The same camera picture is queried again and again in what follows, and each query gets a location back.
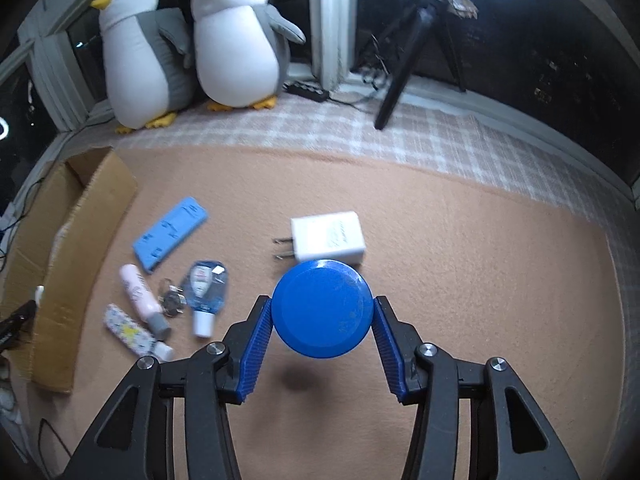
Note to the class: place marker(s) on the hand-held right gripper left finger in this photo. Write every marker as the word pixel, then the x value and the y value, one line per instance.
pixel 252 347

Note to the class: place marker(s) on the peach blanket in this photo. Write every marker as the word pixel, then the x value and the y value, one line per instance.
pixel 450 270

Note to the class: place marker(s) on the large penguin plush toy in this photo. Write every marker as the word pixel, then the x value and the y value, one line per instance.
pixel 135 70

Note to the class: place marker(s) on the small penguin plush toy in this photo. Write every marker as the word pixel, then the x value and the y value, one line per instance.
pixel 235 45

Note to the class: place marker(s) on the pink small bottle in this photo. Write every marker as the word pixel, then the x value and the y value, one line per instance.
pixel 140 292

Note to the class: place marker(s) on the white window frame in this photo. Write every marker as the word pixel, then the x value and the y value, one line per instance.
pixel 330 20

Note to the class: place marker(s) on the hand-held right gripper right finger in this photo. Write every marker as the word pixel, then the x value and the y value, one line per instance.
pixel 390 347

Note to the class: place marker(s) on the white patterned lighter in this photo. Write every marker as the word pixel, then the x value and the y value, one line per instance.
pixel 130 330

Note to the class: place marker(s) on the plaid cloth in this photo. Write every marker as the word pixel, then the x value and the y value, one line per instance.
pixel 350 135

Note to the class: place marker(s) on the black power strip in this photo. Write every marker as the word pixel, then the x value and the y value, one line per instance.
pixel 307 91

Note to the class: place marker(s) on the brown cardboard box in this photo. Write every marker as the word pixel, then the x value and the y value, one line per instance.
pixel 65 240

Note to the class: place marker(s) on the clear blue sanitizer bottle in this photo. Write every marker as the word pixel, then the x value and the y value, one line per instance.
pixel 205 287

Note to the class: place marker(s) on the white wall charger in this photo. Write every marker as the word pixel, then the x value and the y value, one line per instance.
pixel 330 237

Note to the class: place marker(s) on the black tripod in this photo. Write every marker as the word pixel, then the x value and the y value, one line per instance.
pixel 395 80

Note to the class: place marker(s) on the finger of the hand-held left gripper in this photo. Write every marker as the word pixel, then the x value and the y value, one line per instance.
pixel 15 325

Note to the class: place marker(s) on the light blue phone stand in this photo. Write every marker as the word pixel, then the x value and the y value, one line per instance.
pixel 170 234

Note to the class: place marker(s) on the round blue lid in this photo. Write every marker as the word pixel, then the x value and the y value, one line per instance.
pixel 322 307

